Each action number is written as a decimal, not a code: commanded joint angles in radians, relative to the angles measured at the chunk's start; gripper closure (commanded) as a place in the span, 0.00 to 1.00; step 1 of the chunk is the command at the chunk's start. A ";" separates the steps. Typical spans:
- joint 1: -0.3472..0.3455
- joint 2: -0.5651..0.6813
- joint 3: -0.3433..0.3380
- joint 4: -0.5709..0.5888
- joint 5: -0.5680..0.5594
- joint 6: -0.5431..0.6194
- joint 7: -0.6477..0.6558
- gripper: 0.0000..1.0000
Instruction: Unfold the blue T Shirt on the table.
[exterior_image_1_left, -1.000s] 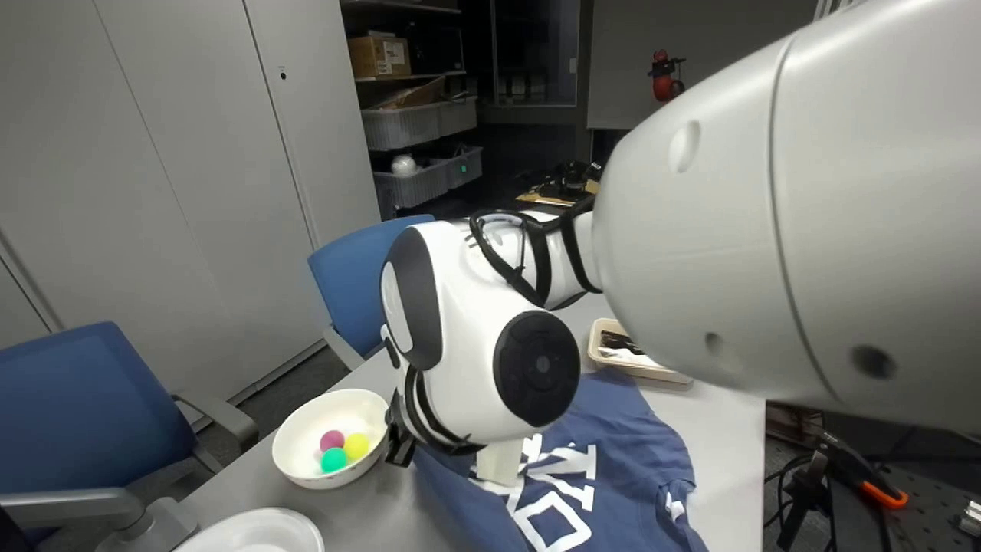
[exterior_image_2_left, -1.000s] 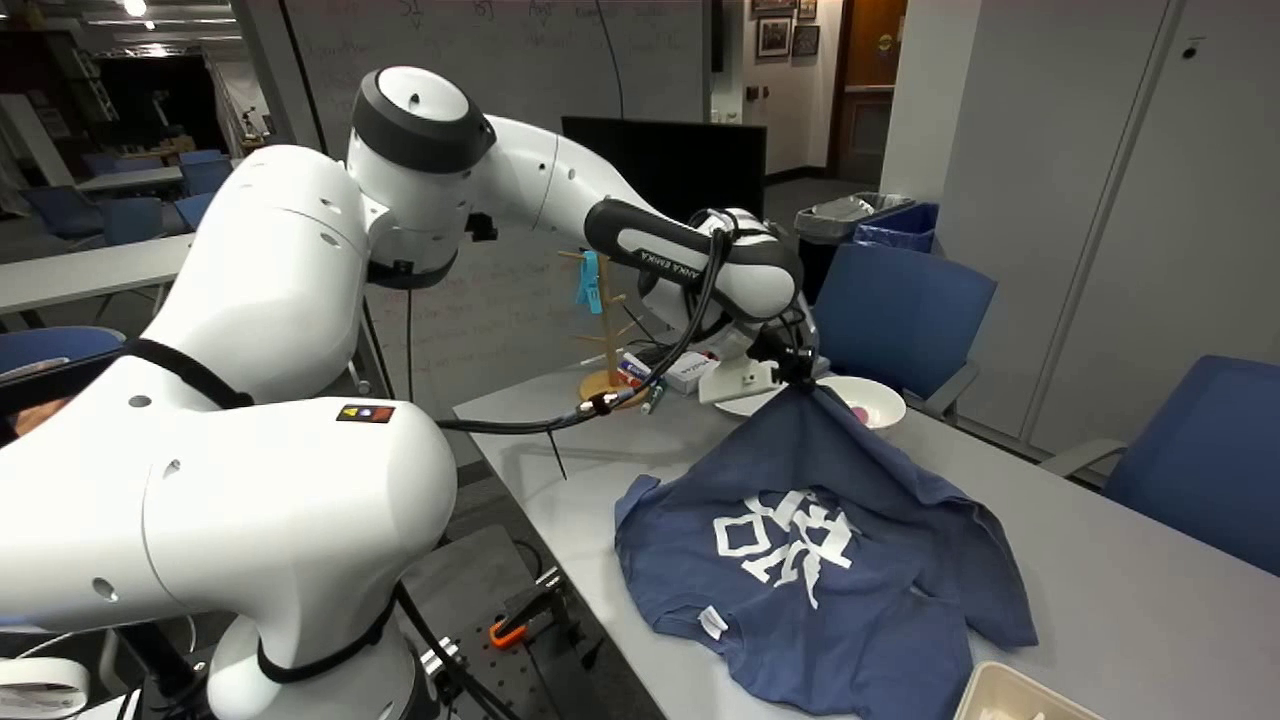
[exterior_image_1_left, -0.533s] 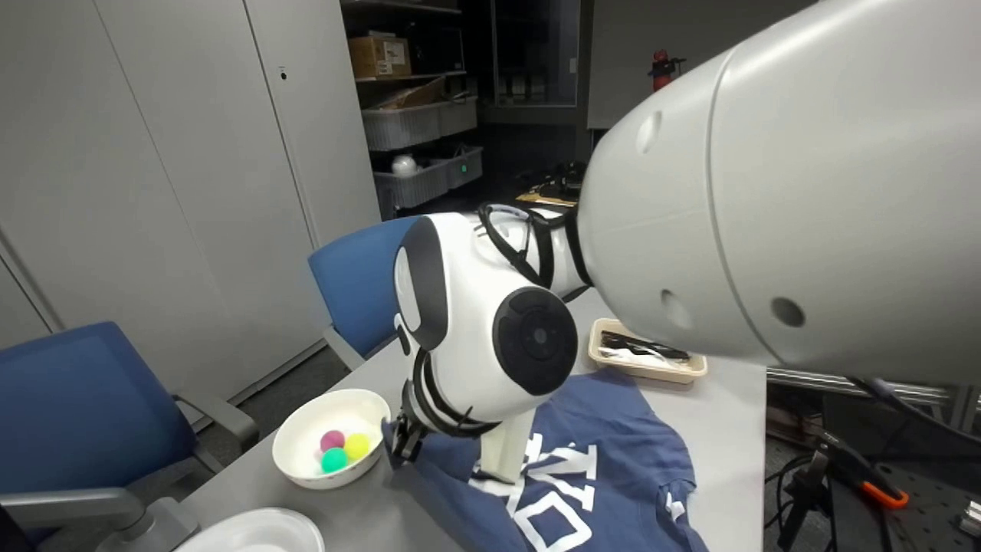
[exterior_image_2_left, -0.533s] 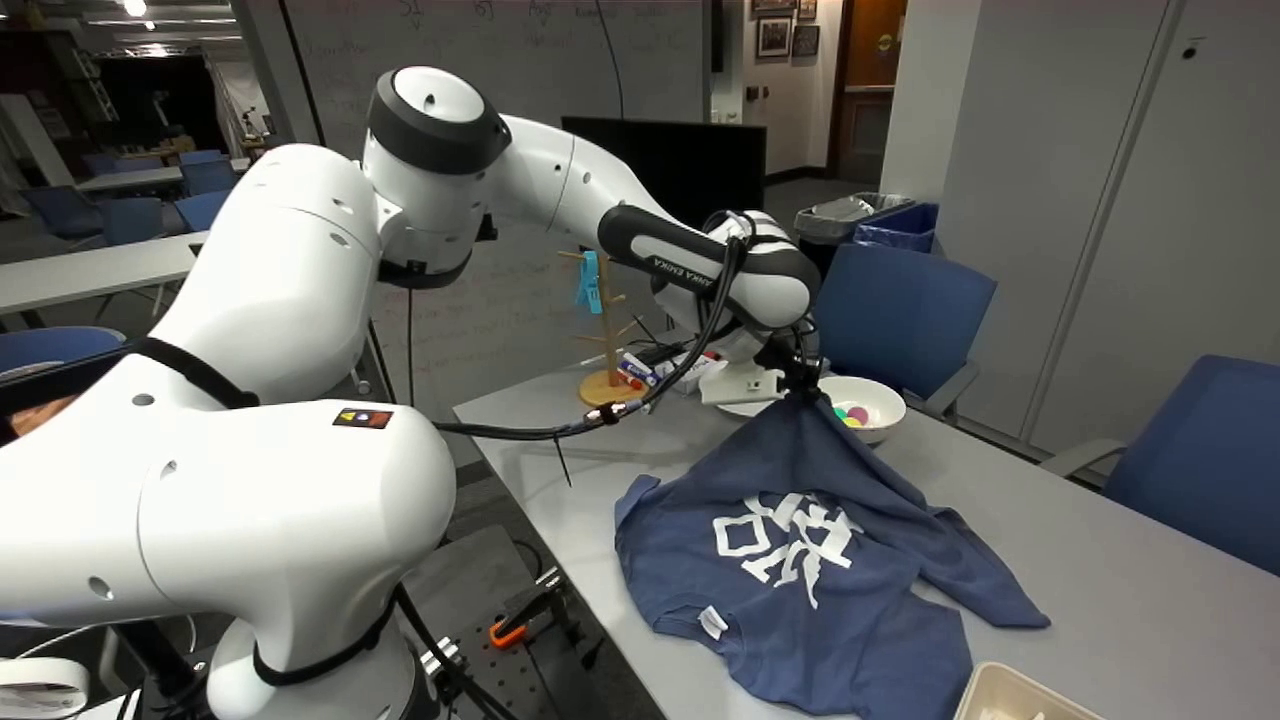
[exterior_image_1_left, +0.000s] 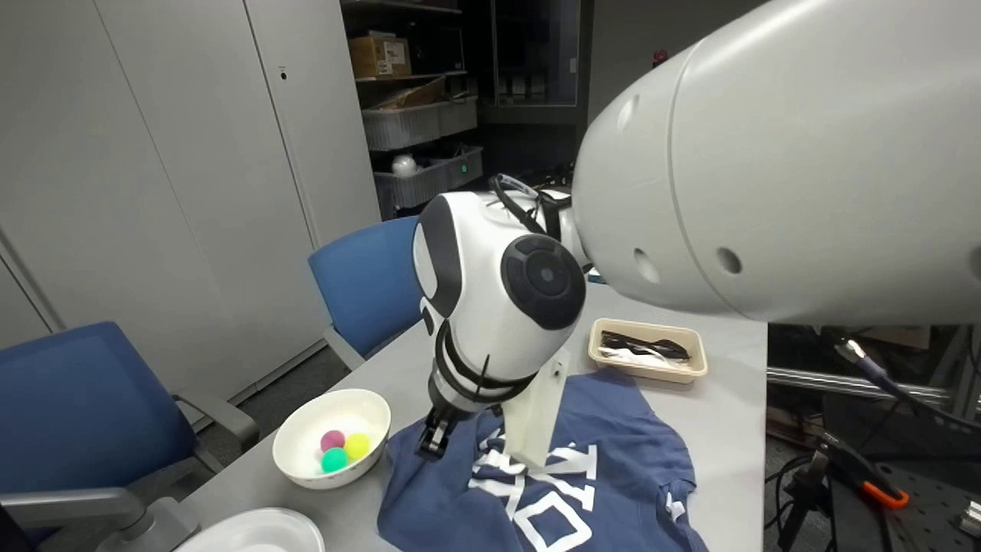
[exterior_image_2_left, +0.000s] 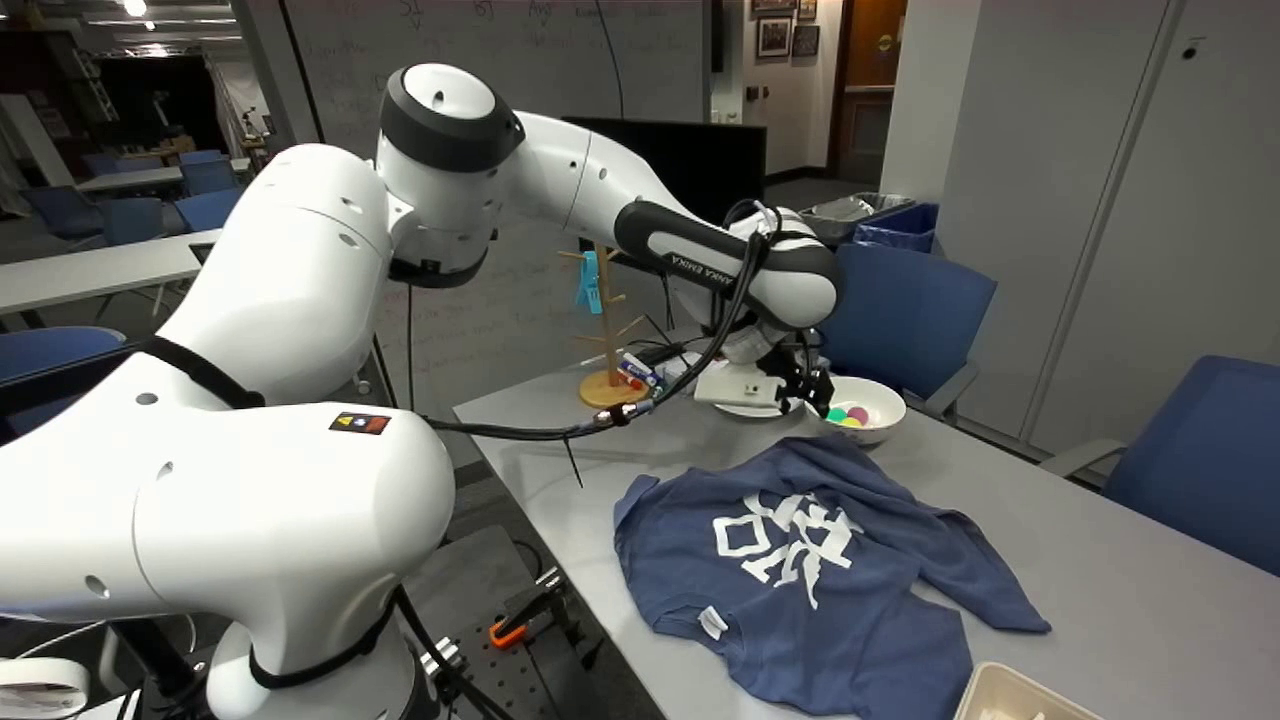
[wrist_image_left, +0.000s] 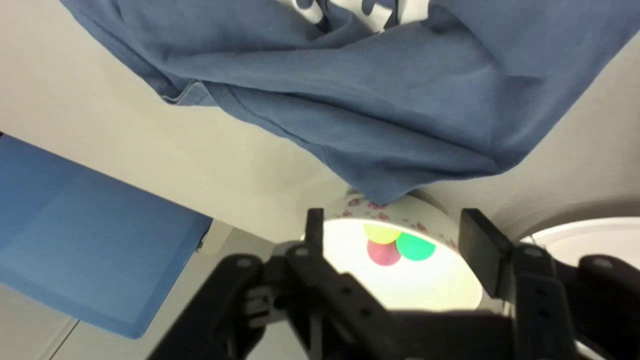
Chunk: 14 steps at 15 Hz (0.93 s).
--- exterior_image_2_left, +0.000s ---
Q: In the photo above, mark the blue recycling bin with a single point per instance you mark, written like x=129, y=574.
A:
x=907, y=225

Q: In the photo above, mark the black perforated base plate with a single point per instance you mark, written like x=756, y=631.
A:
x=463, y=586

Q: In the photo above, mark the framed wall picture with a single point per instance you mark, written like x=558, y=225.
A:
x=774, y=37
x=807, y=42

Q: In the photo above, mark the brown wooden door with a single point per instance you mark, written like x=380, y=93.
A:
x=874, y=54

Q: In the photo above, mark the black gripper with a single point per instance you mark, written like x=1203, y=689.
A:
x=799, y=361

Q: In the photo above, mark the beige plastic tray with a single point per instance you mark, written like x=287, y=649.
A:
x=1012, y=694

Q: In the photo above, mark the green ball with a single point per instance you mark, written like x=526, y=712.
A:
x=840, y=419

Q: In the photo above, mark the small red white packet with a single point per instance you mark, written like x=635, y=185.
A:
x=639, y=369

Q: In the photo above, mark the light blue hanging clip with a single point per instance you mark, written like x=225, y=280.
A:
x=589, y=284

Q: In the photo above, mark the white plate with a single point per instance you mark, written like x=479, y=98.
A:
x=746, y=411

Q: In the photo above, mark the blue office chair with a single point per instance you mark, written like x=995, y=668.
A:
x=1214, y=455
x=934, y=313

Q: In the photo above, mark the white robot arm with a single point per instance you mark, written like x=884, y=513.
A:
x=264, y=535

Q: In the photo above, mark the grey trash bin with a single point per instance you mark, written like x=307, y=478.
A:
x=840, y=215

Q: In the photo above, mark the blue background chair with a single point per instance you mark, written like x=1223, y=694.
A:
x=221, y=209
x=206, y=169
x=52, y=361

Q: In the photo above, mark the white bowl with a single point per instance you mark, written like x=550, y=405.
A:
x=884, y=415

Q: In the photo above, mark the orange black clamp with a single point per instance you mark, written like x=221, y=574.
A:
x=504, y=635

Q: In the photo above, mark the blue printed T-shirt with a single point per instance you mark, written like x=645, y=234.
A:
x=802, y=626

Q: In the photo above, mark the grey storage cabinet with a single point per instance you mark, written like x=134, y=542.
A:
x=1135, y=201

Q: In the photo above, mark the black computer monitor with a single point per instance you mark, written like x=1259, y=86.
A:
x=726, y=160

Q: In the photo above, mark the pink ball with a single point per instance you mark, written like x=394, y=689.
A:
x=856, y=419

